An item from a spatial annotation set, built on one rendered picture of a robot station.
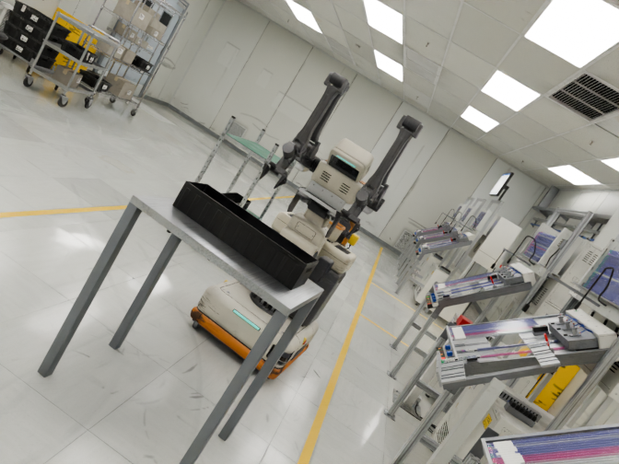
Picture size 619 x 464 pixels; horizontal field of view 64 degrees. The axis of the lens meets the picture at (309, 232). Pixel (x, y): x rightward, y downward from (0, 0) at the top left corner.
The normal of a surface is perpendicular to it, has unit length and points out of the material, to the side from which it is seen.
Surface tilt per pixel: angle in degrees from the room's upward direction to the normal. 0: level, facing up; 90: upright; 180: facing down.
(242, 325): 90
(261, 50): 90
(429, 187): 90
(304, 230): 98
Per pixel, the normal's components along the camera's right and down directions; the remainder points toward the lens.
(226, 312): -0.27, 0.03
